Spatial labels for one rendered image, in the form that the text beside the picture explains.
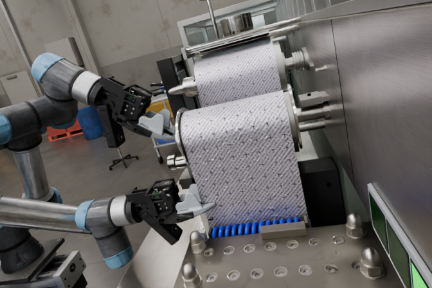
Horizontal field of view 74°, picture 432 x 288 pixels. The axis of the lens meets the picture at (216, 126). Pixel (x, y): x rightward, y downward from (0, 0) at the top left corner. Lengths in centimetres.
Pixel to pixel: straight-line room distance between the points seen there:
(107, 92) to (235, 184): 37
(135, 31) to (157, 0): 104
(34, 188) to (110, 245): 59
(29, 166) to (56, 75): 60
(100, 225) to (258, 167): 42
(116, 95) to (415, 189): 59
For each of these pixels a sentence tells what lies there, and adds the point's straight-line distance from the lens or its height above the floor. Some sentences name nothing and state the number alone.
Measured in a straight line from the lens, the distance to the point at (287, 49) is 162.
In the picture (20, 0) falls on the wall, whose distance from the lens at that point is 1059.
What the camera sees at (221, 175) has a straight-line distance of 66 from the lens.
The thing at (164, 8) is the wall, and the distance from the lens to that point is 862.
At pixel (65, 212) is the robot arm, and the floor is 111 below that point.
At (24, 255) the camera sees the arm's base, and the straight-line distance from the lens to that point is 145.
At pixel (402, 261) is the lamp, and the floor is 119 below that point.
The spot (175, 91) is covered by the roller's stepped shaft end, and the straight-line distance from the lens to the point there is 94.
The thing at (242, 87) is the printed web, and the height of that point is 131.
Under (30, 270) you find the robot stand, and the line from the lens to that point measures 142.
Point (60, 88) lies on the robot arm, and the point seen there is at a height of 144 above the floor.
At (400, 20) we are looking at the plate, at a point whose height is 143.
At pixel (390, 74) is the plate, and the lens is 30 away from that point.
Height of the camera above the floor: 145
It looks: 16 degrees down
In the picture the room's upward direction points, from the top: 15 degrees counter-clockwise
